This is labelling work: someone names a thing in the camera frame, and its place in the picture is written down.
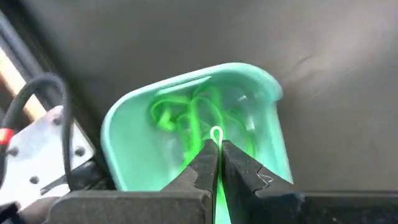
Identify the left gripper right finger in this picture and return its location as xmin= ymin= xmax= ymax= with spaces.
xmin=221 ymin=139 xmax=304 ymax=224

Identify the silver left mounting plate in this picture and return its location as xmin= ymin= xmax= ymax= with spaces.
xmin=0 ymin=105 xmax=96 ymax=210

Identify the mint green plastic basket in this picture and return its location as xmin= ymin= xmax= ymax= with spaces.
xmin=99 ymin=62 xmax=294 ymax=192

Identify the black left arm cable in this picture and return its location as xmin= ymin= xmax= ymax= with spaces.
xmin=0 ymin=72 xmax=74 ymax=191

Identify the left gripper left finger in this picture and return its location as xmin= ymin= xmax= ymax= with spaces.
xmin=161 ymin=138 xmax=220 ymax=224

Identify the green rubber band heap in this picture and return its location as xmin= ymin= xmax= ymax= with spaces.
xmin=148 ymin=86 xmax=259 ymax=175

